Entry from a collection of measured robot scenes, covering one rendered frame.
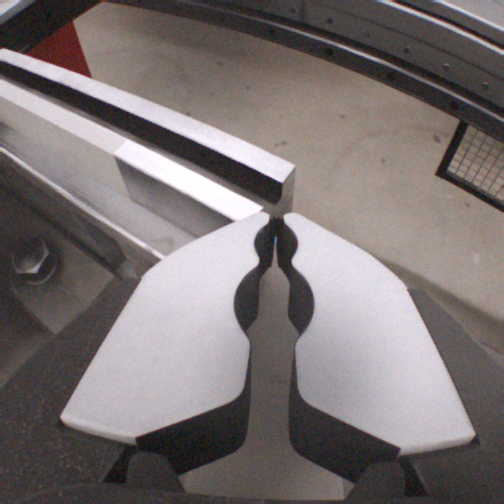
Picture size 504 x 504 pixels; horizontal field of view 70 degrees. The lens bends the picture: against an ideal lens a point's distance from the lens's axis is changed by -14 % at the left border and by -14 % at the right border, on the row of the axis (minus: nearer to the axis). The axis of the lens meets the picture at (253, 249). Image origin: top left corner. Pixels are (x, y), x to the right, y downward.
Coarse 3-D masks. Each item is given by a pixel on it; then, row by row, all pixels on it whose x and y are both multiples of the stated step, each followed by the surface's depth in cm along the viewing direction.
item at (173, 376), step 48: (240, 240) 10; (144, 288) 8; (192, 288) 8; (240, 288) 9; (144, 336) 7; (192, 336) 7; (240, 336) 7; (96, 384) 6; (144, 384) 6; (192, 384) 6; (240, 384) 6; (96, 432) 5; (144, 432) 5; (192, 432) 6; (240, 432) 6
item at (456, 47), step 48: (144, 0) 40; (192, 0) 37; (240, 0) 34; (288, 0) 31; (336, 0) 29; (384, 0) 26; (432, 0) 24; (480, 0) 25; (336, 48) 33; (384, 48) 30; (432, 48) 27; (480, 48) 25; (432, 96) 31; (480, 96) 29
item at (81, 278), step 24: (0, 192) 26; (0, 216) 25; (24, 216) 25; (0, 240) 24; (48, 240) 24; (72, 240) 24; (0, 264) 23; (72, 264) 23; (96, 264) 23; (24, 288) 22; (48, 288) 22; (72, 288) 22; (96, 288) 22; (48, 312) 22; (72, 312) 22
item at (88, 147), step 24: (0, 96) 17; (24, 96) 17; (0, 120) 20; (24, 120) 18; (48, 120) 16; (72, 120) 16; (48, 144) 18; (72, 144) 16; (96, 144) 15; (120, 144) 15; (96, 168) 17; (120, 192) 17
